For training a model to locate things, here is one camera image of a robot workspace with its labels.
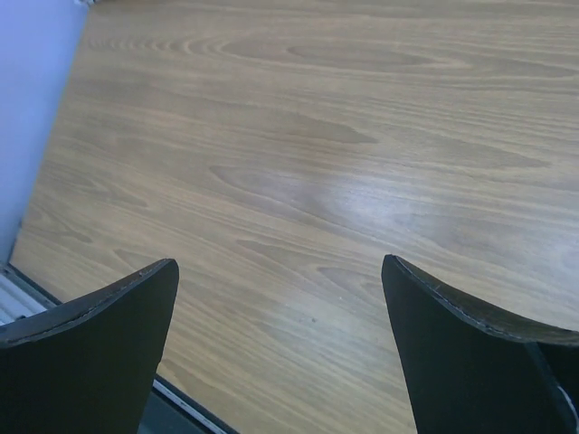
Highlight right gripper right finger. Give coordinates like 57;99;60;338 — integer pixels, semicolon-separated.
382;255;578;433

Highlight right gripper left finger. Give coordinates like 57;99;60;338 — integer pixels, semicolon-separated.
1;259;179;433

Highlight right aluminium frame rail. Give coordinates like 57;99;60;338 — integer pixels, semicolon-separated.
1;264;235;434

